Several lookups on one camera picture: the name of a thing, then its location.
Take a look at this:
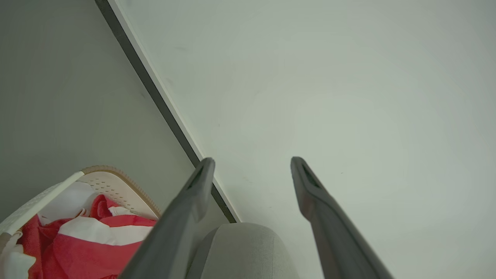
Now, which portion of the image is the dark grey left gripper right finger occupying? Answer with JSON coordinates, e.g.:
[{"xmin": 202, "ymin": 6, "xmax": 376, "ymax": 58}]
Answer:
[{"xmin": 291, "ymin": 157, "xmax": 394, "ymax": 279}]

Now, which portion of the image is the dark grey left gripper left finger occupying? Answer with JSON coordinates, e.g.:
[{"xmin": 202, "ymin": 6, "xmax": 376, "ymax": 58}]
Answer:
[{"xmin": 118, "ymin": 157, "xmax": 216, "ymax": 279}]

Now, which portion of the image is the red and white garment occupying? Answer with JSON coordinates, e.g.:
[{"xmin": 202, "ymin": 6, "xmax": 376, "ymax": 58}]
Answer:
[{"xmin": 17, "ymin": 195, "xmax": 157, "ymax": 279}]

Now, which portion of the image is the cream perforated laundry basket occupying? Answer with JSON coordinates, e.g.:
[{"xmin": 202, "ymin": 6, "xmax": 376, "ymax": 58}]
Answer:
[{"xmin": 0, "ymin": 166, "xmax": 161, "ymax": 279}]

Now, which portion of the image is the dark grey baseboard strip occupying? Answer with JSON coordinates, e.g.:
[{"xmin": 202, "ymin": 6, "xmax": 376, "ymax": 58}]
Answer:
[{"xmin": 95, "ymin": 0, "xmax": 241, "ymax": 224}]

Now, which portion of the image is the white crumpled cloth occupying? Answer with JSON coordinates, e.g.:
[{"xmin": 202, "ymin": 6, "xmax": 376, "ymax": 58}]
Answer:
[{"xmin": 0, "ymin": 232, "xmax": 36, "ymax": 279}]

